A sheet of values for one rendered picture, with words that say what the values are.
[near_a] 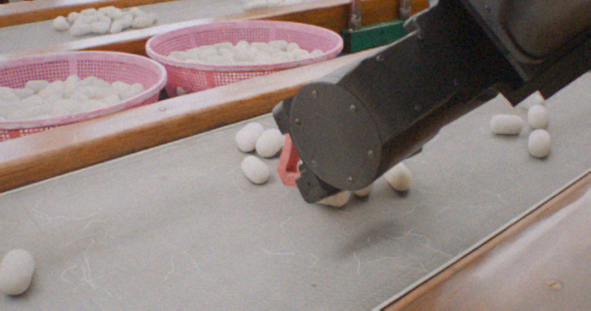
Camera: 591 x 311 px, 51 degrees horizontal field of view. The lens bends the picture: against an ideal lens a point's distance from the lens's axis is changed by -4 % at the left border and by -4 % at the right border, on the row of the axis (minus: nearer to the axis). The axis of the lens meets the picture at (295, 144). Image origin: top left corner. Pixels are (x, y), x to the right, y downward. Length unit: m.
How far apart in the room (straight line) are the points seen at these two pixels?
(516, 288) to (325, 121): 0.14
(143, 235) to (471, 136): 0.34
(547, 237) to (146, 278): 0.25
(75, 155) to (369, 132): 0.33
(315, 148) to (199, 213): 0.18
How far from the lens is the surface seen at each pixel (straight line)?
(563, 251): 0.41
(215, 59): 0.90
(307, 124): 0.31
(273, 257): 0.42
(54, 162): 0.56
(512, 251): 0.40
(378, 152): 0.29
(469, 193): 0.52
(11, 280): 0.41
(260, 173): 0.51
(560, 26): 0.25
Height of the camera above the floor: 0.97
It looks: 22 degrees down
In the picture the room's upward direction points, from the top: straight up
